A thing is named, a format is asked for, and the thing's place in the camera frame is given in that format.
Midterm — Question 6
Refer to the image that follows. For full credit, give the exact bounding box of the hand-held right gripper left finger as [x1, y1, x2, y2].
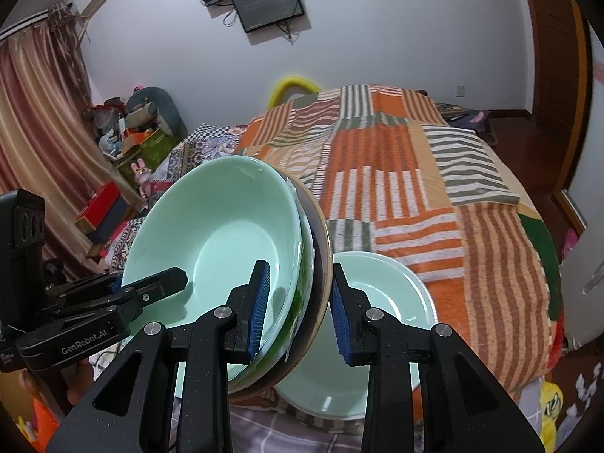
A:
[45, 259, 272, 453]

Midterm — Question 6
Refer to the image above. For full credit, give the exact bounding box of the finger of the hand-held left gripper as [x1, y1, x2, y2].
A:
[52, 267, 190, 324]
[45, 271, 124, 300]

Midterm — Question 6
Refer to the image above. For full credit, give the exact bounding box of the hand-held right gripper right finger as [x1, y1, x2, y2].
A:
[331, 264, 545, 453]

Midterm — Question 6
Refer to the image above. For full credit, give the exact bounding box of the green plate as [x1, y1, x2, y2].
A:
[274, 252, 436, 418]

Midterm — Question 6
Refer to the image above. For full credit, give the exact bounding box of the pink bowl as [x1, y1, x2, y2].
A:
[229, 165, 334, 404]

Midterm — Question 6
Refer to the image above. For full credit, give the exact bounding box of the green bowl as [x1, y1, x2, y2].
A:
[121, 156, 303, 373]

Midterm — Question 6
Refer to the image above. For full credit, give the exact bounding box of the white plate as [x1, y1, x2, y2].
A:
[274, 251, 439, 423]

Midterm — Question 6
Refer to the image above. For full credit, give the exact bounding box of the person's left forearm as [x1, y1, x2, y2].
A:
[19, 368, 67, 439]

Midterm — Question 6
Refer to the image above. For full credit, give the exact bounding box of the person's left hand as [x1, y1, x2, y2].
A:
[61, 359, 97, 407]

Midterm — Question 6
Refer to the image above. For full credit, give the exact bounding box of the red box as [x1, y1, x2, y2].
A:
[75, 180, 130, 241]

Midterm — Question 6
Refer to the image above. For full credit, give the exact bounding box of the pink bunny toy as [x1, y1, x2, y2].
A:
[131, 158, 153, 196]

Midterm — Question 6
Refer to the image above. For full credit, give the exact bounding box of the green cardboard box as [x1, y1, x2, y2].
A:
[113, 129, 177, 185]

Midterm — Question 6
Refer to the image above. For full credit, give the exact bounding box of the orange striped blanket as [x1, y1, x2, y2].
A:
[233, 84, 564, 392]

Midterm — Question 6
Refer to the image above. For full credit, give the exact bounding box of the striped brown curtain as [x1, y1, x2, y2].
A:
[0, 2, 142, 284]

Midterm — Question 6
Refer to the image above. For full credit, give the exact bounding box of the yellow foam tube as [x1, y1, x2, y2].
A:
[267, 74, 322, 109]

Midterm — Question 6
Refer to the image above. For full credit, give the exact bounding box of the dark bag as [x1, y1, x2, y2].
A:
[436, 101, 496, 145]

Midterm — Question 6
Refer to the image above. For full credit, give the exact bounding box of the brown wooden door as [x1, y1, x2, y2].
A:
[519, 0, 593, 213]

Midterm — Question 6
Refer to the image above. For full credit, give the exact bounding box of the small black wall monitor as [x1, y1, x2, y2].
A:
[233, 0, 305, 34]

